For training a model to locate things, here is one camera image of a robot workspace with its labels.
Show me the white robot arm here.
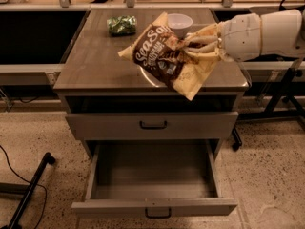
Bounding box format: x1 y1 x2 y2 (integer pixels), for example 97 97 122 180
184 9 305 62

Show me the black floor cable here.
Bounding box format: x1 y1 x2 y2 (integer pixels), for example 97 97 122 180
0 145 48 229

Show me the white ceramic bowl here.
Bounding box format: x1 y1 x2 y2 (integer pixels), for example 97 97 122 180
168 13 193 39

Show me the black stand leg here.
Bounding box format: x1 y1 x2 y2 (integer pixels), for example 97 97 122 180
0 152 55 229

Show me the brown sea salt chip bag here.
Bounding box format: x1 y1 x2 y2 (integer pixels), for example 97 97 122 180
118 12 219 101

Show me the grey open middle drawer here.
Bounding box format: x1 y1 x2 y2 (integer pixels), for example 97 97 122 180
71 140 237 219

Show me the grey upper closed drawer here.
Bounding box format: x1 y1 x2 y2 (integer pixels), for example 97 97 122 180
66 112 238 140

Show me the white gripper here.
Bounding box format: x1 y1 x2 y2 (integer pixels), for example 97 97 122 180
185 13 261 62

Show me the green snack bag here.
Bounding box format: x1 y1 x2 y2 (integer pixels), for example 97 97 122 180
107 15 137 36

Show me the grey drawer cabinet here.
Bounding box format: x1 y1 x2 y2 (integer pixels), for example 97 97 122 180
54 8 248 155

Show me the black chair with frame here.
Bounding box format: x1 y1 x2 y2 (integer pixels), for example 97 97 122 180
238 57 305 123

